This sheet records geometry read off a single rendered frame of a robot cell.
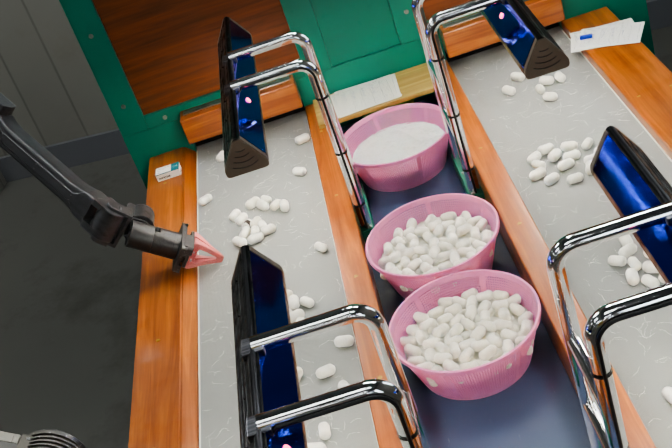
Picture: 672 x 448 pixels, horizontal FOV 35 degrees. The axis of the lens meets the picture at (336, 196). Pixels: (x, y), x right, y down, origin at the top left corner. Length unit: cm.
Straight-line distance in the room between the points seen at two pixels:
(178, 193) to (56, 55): 214
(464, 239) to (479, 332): 28
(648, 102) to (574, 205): 34
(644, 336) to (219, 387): 74
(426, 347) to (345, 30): 105
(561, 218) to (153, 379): 82
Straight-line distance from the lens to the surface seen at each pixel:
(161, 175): 264
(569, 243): 137
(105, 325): 368
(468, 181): 225
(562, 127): 237
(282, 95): 265
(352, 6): 266
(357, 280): 203
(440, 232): 213
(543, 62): 192
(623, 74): 247
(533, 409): 180
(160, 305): 219
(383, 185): 242
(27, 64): 468
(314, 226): 228
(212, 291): 221
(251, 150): 190
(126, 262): 396
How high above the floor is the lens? 192
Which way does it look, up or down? 30 degrees down
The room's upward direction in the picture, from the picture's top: 20 degrees counter-clockwise
